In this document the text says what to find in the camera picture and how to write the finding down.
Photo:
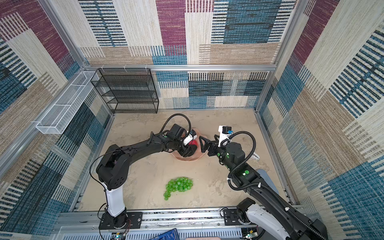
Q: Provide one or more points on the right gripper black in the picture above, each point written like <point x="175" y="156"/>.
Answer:
<point x="213" y="144"/>

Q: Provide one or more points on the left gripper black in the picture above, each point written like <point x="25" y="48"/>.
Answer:
<point x="186" y="151"/>

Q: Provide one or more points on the red fake apple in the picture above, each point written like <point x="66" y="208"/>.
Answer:
<point x="193" y="143"/>

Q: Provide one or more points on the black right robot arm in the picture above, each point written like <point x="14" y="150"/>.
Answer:
<point x="265" y="207"/>

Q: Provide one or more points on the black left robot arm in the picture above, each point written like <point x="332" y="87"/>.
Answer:
<point x="113" y="168"/>

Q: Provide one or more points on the pink wavy fruit bowl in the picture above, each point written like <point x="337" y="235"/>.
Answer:
<point x="197" y="154"/>

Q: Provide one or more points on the green fake grape bunch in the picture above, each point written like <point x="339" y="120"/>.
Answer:
<point x="181" y="184"/>

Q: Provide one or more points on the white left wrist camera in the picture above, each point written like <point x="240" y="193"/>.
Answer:
<point x="192" y="135"/>

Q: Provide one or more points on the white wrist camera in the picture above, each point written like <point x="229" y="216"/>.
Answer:
<point x="225" y="134"/>
<point x="192" y="135"/>

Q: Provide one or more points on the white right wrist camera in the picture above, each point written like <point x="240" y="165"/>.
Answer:
<point x="225" y="134"/>

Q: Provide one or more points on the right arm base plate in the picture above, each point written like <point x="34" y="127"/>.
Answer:
<point x="234" y="217"/>

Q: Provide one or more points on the aluminium front rail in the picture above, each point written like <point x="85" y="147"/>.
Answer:
<point x="189" y="223"/>

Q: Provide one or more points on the black wire mesh shelf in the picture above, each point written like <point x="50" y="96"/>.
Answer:
<point x="129" y="90"/>

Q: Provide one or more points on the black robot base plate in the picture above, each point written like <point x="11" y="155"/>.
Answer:
<point x="125" y="220"/>

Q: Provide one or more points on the white wire mesh basket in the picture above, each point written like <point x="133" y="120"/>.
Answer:
<point x="59" y="116"/>

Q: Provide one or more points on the aluminium corner frame post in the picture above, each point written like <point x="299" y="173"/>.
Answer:
<point x="290" y="24"/>

